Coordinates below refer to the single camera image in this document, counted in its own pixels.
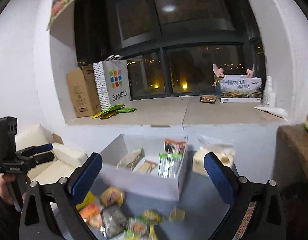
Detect round cookie pack purple print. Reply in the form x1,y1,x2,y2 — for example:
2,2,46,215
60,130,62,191
100,186,125,207

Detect black grey snack pouch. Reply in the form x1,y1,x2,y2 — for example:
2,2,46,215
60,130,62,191
102,205,127,239

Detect long white striped snack bag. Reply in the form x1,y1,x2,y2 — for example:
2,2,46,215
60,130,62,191
116,148,145,171

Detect small jelly cup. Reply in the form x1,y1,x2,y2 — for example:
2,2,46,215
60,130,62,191
169,207,185,222

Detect brown white snack bag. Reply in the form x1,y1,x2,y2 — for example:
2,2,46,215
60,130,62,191
164,139,187,155

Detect green white cracker pack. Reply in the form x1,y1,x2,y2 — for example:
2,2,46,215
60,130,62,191
120,218,158,240

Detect yellow Lays chips bag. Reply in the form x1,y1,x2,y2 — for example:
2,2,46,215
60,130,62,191
141,209,164,225

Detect yellow snack packet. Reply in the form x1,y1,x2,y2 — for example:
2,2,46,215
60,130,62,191
76,191,96,211

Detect orange cake pack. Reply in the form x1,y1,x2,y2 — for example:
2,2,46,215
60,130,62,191
79,202,104,230

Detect Lays round cracker bag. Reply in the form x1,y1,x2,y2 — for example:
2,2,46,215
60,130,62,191
137,160,157,174

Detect person's left hand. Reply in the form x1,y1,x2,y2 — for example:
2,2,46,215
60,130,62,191
0,173,16,205

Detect white leather sofa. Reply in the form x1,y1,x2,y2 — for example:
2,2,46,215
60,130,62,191
0,124,88,221

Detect yellow tissue pack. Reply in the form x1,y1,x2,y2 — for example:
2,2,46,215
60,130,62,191
192,134,236,177

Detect grey table cloth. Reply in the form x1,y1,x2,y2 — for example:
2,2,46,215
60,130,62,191
56,149,245,240

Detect white cardboard organizer box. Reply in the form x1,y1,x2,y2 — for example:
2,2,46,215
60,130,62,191
100,134,188,201

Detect green snack packets on sill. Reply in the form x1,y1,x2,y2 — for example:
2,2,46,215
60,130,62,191
92,104,137,120

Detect brown cardboard box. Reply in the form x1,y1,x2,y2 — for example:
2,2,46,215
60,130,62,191
66,65,101,118

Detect white paper on sill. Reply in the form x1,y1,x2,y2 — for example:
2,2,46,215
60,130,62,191
254,106,287,119

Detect printed landscape tissue box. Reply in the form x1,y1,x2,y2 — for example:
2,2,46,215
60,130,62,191
213,75,262,103

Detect white plastic bottle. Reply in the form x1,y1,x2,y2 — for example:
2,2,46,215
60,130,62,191
262,76,275,108

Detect white SANFU shopping bag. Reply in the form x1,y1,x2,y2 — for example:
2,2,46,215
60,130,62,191
93,55,131,111

